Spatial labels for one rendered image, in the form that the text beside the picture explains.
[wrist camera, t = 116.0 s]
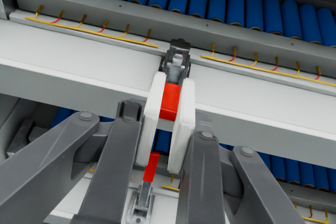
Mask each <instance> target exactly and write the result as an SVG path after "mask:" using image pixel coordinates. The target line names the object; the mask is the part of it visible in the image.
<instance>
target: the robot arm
mask: <svg viewBox="0 0 336 224"><path fill-rule="evenodd" d="M165 81H166V74H165V73H164V72H160V71H157V72H156V73H155V75H154V79H153V82H152V85H151V89H150V92H149V95H148V98H147V101H145V100H141V99H136V98H130V99H123V100H120V101H119V102H118V106H117V112H116V118H115V120H114V121H112V122H100V117H99V116H98V115H96V114H94V113H92V112H89V111H80V112H76V113H74V114H72V115H71V116H69V117H68V118H66V119H65V120H63V121H62V122H60V123H59V124H57V125H56V126H55V127H53V128H52V129H50V130H49V131H47V132H46V133H44V134H43V135H41V136H40V137H38V138H37V139H35V140H34V141H33V142H31V143H30V144H28V145H27V146H25V147H24V148H22V149H21V150H19V151H18V152H16V153H15V154H14V155H12V156H11V157H9V158H8V159H6V160H5V161H3V162H2V163H0V224H41V223H42V222H43V221H44V220H45V219H46V217H47V216H48V215H49V214H50V213H51V212H52V211H53V210H54V209H55V207H56V206H57V205H58V204H59V203H60V202H61V201H62V200H63V199H64V198H65V196H66V195H67V194H68V193H69V192H70V191H71V190H72V189H73V188H74V187H75V185H76V184H77V183H78V182H79V181H80V180H81V179H82V178H83V177H84V175H85V174H86V173H87V172H88V171H89V170H90V169H91V168H92V166H93V163H97V166H96V168H95V171H94V173H93V176H92V178H91V181H90V183H89V186H88V188H87V191H86V193H85V196H84V198H83V201H82V203H81V206H80V209H79V211H78V213H77V214H74V215H73V217H72V219H71V221H70V223H69V224H121V222H122V217H123V212H124V208H125V203H126V198H127V193H128V188H129V183H130V178H131V173H132V168H133V164H134V163H135V164H134V165H137V166H141V167H145V166H147V165H148V162H149V158H150V153H151V149H152V145H153V140H154V136H155V132H156V127H157V123H158V118H159V113H160V108H161V103H162V97H163V92H164V86H165ZM167 170H168V171H169V173H172V174H177V175H179V174H180V173H182V175H181V179H180V182H179V186H178V189H179V196H178V204H177V212H176V220H175V224H226V219H225V213H226V216H227V218H228V221H229V223H230V224H306V222H305V221H304V219H303V218H302V217H301V215H300V214H299V212H298V211H297V209H296V208H295V206H294V205H293V203H292V202H291V201H290V199H289V198H288V196H287V195H286V193H285V192H284V190H283V189H282V187H281V186H280V185H279V183H278V182H277V180H276V179H275V177H274V176H273V174H272V173H271V171H270V170H269V169H268V167H267V166H266V164H265V163H264V161H263V160H262V158H261V157H260V155H259V154H258V153H257V152H256V151H254V150H253V149H252V148H250V147H247V146H239V145H238V146H235V147H234V148H233V150H232V151H230V150H228V149H226V148H223V147H222V146H220V145H219V139H218V138H217V137H216V136H215V135H214V129H213V122H212V118H211V117H210V116H209V115H208V114H205V113H201V112H196V111H195V82H194V80H193V79H190V78H185V79H184V80H183V84H182V88H181V91H180V96H179V103H178V110H177V115H176V118H175V121H174V123H173V130H172V137H171V144H170V152H169V159H168V166H167Z"/></svg>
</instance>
